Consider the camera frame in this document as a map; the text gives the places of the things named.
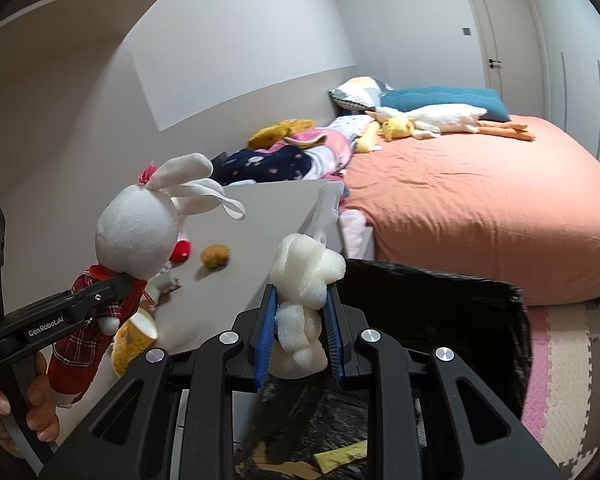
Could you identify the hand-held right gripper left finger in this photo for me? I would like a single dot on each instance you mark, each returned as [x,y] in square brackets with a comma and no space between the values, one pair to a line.
[265,332]

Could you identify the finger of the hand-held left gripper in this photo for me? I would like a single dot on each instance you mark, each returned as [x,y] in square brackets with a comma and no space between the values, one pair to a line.
[80,305]

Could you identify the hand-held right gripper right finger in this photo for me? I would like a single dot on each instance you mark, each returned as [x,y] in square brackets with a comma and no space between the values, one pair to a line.
[334,335]

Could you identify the white foam piece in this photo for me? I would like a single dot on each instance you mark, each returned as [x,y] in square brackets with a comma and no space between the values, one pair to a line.
[300,270]

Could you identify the white bunny plush doll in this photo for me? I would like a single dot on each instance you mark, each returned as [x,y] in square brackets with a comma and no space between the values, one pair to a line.
[135,230]

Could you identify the black trash bag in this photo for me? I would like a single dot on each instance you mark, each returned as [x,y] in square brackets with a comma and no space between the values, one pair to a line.
[430,300]

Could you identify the red heart plush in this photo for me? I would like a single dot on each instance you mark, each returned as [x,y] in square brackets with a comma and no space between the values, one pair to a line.
[182,251]

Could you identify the person's left hand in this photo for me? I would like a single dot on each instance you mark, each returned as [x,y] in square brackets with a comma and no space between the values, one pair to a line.
[42,405]

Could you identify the yellow round plush toy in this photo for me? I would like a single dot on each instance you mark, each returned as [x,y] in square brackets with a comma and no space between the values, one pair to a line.
[130,345]

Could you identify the brown plush ball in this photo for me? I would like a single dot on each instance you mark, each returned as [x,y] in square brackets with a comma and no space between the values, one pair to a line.
[215,256]

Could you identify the pale pink cloth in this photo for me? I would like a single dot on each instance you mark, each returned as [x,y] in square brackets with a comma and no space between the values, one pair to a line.
[355,232]

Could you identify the yellow paper scrap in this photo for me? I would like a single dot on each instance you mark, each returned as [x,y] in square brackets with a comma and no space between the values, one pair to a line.
[340,455]

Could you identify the navy patterned blanket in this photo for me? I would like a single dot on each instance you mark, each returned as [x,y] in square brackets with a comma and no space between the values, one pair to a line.
[265,165]

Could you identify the pink patterned blanket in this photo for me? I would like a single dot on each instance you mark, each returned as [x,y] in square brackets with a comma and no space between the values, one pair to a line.
[330,147]

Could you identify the bed with orange sheet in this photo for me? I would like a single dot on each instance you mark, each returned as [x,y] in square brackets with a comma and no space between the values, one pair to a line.
[480,200]

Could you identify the yellow plush cushion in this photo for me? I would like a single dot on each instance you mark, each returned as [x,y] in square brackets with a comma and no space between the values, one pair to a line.
[280,132]

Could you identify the yellow duck plush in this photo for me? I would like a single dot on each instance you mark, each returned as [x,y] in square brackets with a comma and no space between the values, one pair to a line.
[397,127]

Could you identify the foam puzzle floor mat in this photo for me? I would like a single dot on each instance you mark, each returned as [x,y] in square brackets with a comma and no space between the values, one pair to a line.
[570,360]

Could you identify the white goose plush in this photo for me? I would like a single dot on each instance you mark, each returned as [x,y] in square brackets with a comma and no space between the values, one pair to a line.
[445,117]

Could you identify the patterned pillow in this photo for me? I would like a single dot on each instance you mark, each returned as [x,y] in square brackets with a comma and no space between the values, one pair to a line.
[360,91]

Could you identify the grey door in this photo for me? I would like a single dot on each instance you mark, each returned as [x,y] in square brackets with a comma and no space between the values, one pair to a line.
[505,35]

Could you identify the grey wardrobe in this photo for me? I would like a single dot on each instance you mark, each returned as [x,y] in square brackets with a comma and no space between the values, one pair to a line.
[580,35]

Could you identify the white plastic frame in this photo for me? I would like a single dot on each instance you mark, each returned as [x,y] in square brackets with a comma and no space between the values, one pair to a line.
[325,205]

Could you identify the white wall cabinet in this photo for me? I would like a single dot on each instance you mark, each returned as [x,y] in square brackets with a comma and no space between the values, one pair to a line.
[80,0]

